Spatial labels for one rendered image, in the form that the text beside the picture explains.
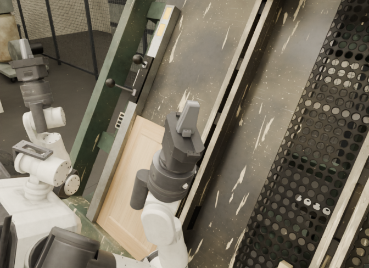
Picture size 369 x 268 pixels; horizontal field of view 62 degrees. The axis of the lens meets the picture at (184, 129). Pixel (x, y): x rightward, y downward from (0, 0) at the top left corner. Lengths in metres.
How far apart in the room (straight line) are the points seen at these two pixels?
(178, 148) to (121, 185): 0.80
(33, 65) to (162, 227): 0.66
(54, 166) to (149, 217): 0.27
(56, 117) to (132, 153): 0.35
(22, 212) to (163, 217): 0.33
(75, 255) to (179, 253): 0.24
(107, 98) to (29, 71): 0.48
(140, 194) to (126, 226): 0.62
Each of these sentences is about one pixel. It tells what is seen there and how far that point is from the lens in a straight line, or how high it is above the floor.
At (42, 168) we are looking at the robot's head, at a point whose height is 1.43.
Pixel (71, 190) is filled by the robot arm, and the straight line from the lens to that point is 1.21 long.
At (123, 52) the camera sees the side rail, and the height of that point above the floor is 1.49.
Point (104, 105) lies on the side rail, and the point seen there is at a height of 1.28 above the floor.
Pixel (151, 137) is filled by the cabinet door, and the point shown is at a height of 1.26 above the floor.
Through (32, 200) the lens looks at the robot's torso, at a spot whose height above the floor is 1.35.
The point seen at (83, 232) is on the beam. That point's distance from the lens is 1.42.
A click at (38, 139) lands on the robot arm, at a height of 1.34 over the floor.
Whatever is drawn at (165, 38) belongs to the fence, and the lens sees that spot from 1.29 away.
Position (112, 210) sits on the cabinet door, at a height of 0.96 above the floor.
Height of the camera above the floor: 1.85
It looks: 29 degrees down
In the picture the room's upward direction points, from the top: straight up
